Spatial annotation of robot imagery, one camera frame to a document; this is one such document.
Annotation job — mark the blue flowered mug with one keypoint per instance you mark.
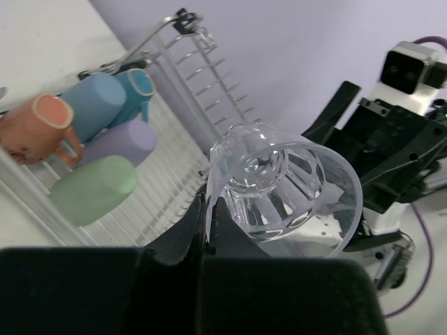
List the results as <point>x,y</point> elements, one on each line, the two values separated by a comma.
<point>139,90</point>

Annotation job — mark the orange ceramic mug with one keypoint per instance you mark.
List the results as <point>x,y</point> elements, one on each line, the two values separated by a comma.
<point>39,128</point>

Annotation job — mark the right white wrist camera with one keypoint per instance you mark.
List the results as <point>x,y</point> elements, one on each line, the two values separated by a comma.
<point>412,75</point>

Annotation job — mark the lilac plastic cup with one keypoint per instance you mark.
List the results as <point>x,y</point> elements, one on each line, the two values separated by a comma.
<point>134,140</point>

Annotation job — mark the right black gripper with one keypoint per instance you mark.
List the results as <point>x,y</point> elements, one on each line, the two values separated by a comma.
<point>389,147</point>

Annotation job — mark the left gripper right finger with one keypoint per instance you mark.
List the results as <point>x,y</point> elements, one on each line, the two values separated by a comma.
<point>241,290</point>

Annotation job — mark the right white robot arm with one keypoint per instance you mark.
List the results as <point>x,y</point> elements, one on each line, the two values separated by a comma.
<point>381,228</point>

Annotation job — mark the green ceramic cup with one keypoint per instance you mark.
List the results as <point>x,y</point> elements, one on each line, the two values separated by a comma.
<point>93,190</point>

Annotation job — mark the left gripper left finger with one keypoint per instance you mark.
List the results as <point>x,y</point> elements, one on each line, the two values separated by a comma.
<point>105,290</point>

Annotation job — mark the white wire dish rack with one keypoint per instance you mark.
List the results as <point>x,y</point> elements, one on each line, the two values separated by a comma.
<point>49,46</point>

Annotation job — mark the clear plastic glass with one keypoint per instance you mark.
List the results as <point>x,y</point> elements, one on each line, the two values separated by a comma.
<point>289,196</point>

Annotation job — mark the plain blue cup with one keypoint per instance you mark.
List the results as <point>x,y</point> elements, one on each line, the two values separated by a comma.
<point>96,101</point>

